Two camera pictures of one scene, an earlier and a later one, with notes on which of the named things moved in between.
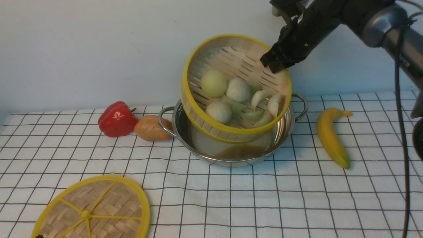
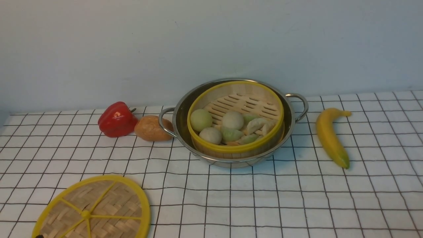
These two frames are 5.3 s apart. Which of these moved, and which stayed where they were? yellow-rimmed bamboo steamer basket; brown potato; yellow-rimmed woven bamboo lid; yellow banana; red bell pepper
Moved: yellow-rimmed bamboo steamer basket
Stayed: yellow banana; red bell pepper; brown potato; yellow-rimmed woven bamboo lid
